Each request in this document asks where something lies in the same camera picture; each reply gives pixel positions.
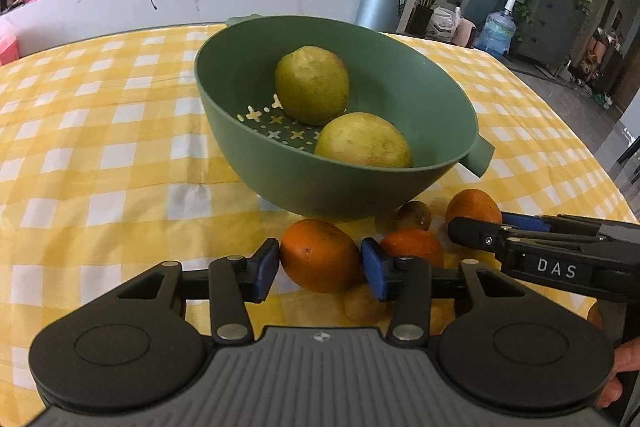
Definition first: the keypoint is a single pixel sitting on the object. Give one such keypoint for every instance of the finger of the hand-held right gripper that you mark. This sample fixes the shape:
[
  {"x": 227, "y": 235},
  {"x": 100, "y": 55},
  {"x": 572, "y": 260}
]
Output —
[
  {"x": 525, "y": 223},
  {"x": 475, "y": 233}
]

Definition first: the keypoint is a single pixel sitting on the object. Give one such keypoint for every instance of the brown kiwi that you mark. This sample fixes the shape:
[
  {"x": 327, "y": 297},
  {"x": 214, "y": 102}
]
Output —
[
  {"x": 415, "y": 216},
  {"x": 362, "y": 306}
]

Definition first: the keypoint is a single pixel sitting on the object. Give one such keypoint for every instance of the person's right hand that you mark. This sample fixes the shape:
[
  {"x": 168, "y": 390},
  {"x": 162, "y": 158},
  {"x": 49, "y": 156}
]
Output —
[{"x": 625, "y": 362}]

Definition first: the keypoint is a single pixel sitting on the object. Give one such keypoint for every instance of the yellow checkered tablecloth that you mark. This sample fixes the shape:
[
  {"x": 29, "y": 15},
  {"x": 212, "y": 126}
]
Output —
[{"x": 100, "y": 157}]

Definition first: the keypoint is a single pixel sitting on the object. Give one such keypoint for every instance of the pink storage box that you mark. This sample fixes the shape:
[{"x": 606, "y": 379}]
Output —
[{"x": 7, "y": 44}]

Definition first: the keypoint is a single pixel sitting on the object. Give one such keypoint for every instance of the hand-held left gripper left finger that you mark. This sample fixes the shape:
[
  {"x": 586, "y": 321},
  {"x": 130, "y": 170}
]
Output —
[{"x": 264, "y": 269}]

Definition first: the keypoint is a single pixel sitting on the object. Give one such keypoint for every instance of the orange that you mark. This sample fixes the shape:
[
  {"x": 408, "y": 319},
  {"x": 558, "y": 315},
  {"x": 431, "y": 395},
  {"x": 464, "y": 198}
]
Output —
[
  {"x": 472, "y": 204},
  {"x": 415, "y": 244},
  {"x": 317, "y": 257}
]

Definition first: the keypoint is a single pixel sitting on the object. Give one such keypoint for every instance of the green plastic bowl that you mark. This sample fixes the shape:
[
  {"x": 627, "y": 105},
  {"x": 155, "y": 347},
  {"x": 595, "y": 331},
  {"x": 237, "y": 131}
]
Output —
[{"x": 240, "y": 142}]

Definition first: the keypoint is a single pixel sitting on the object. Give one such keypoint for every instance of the white plastic bag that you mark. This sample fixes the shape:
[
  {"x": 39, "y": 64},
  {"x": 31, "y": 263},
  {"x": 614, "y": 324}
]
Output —
[{"x": 442, "y": 24}]

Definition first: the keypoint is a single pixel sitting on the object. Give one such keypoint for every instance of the pink bag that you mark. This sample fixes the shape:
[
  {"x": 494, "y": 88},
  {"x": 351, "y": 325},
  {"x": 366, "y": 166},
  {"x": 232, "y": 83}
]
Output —
[{"x": 465, "y": 34}]

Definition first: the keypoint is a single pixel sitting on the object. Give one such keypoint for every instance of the silver trash can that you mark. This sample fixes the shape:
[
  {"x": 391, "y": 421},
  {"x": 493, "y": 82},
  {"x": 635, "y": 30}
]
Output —
[{"x": 382, "y": 2}]

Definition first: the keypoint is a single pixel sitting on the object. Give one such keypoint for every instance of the grey cabinet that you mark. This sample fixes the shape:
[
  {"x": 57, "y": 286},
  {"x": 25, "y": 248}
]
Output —
[{"x": 550, "y": 27}]

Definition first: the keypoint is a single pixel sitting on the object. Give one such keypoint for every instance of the blue water jug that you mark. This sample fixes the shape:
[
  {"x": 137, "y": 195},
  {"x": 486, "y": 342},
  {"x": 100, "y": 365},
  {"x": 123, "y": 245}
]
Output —
[{"x": 495, "y": 32}]

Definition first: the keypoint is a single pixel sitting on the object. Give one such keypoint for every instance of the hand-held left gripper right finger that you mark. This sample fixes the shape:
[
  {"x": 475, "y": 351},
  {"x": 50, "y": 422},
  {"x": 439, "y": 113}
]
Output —
[{"x": 375, "y": 272}]

